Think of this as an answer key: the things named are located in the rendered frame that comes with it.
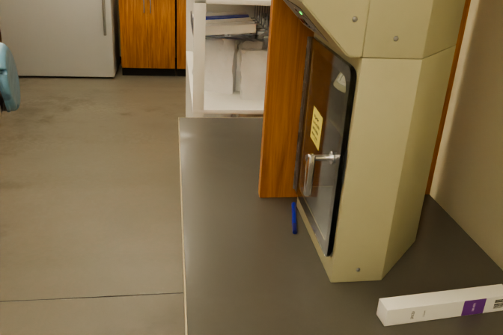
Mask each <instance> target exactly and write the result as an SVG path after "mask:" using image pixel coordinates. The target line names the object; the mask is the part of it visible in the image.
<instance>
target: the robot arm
mask: <svg viewBox="0 0 503 335"><path fill-rule="evenodd" d="M19 105H20V86H19V76H18V72H17V68H16V63H15V60H14V58H13V55H12V52H11V50H10V49H9V48H8V47H7V46H6V45H5V44H4V43H1V42H0V117H1V113H2V112H3V111H7V112H11V111H15V110H17V109H18V108H19Z"/></svg>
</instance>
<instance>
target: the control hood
mask: <svg viewBox="0 0 503 335"><path fill-rule="evenodd" d="M288 1H290V2H292V3H294V4H295V5H296V6H298V7H300V8H301V9H302V11H303V12H304V13H305V15H306V16H307V17H308V18H309V19H310V20H311V21H312V23H313V24H314V25H315V26H316V28H317V29H318V30H319V31H320V33H321V34H322V35H323V36H324V37H325V38H326V39H327V41H328V43H329V44H331V45H332V46H334V47H335V48H336V49H337V50H339V51H340V52H342V53H343V54H344V55H346V56H348V57H349V58H360V57H361V56H362V51H363V45H364V39H365V29H366V24H367V18H368V8H369V2H370V0H288ZM327 41H326V42H327Z"/></svg>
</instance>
